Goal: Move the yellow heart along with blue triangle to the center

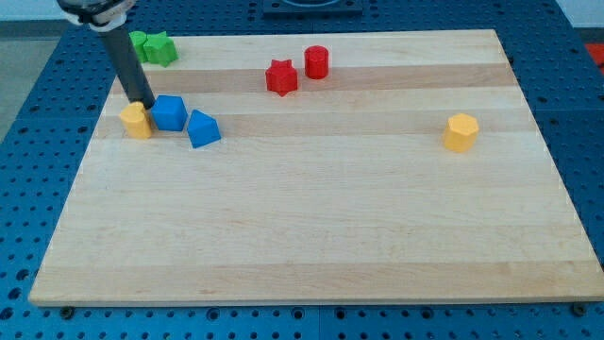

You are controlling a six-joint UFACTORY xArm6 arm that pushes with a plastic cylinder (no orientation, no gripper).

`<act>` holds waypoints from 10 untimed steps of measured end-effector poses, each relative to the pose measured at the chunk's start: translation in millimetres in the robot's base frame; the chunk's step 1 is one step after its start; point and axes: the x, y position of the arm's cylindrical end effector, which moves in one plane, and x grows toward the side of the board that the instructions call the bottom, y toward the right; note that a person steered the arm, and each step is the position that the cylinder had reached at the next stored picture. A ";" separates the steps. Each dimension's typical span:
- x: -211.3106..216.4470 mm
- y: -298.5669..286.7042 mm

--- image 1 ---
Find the blue triangle block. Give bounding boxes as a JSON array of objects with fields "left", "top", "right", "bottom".
[{"left": 187, "top": 110, "right": 222, "bottom": 148}]

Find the yellow heart block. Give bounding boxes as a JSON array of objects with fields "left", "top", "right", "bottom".
[{"left": 119, "top": 102, "right": 152, "bottom": 140}]

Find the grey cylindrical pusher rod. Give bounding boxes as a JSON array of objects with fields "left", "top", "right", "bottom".
[{"left": 99, "top": 25, "right": 155, "bottom": 109}]

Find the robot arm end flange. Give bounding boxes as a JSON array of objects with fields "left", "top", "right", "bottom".
[{"left": 57, "top": 0, "right": 136, "bottom": 32}]

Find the wooden board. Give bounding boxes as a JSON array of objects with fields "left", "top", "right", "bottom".
[{"left": 29, "top": 29, "right": 603, "bottom": 307}]

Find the red star block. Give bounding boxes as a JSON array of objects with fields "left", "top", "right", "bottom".
[{"left": 265, "top": 59, "right": 298, "bottom": 96}]

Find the red cylinder block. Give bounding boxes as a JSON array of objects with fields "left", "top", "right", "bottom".
[{"left": 304, "top": 45, "right": 329, "bottom": 79}]

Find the blue cube block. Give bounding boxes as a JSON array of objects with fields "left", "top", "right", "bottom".
[{"left": 151, "top": 94, "right": 188, "bottom": 131}]

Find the yellow hexagon block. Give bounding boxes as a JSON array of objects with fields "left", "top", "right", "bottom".
[{"left": 443, "top": 113, "right": 479, "bottom": 153}]

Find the green star block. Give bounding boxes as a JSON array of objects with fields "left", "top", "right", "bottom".
[{"left": 143, "top": 31, "right": 178, "bottom": 67}]

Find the green cylinder block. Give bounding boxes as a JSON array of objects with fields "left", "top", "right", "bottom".
[{"left": 128, "top": 30, "right": 148, "bottom": 63}]

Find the red object at edge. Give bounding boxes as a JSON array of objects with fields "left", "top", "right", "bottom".
[{"left": 585, "top": 42, "right": 604, "bottom": 74}]

